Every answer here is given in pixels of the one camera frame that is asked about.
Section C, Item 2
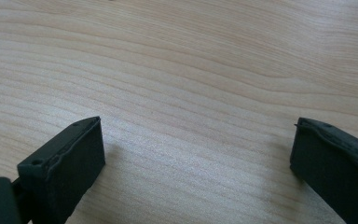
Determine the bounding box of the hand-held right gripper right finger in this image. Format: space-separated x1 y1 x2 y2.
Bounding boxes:
289 117 358 224

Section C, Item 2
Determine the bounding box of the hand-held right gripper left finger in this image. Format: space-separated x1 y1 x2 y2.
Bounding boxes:
16 116 107 224

